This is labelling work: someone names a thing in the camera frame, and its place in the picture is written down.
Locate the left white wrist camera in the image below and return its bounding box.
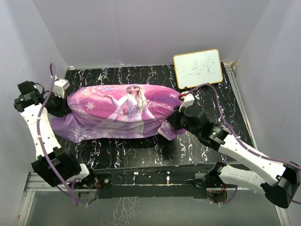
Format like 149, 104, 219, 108
52, 79, 70, 99

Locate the purple cable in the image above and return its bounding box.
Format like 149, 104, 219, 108
37, 63, 87, 207
182, 83, 301, 205

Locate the purple Elsa print pillowcase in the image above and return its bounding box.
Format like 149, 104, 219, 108
50, 84, 185, 143

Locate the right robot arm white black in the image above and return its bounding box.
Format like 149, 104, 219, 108
167, 106, 301, 209

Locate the aluminium table frame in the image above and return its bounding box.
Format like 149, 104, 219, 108
16, 62, 291, 226

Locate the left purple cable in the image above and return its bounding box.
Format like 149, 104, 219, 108
37, 63, 87, 207

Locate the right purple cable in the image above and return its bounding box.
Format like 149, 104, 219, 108
182, 83, 301, 205

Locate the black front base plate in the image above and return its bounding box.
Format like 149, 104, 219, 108
94, 164, 212, 199

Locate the small whiteboard with orange frame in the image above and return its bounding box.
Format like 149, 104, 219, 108
173, 49, 223, 89

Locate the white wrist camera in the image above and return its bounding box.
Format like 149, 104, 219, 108
179, 92, 195, 112
52, 79, 70, 99

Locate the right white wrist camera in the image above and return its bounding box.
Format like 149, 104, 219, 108
179, 92, 195, 112

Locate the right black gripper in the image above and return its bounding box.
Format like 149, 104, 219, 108
167, 105, 200, 137

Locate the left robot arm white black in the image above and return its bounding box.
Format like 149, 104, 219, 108
14, 79, 97, 188

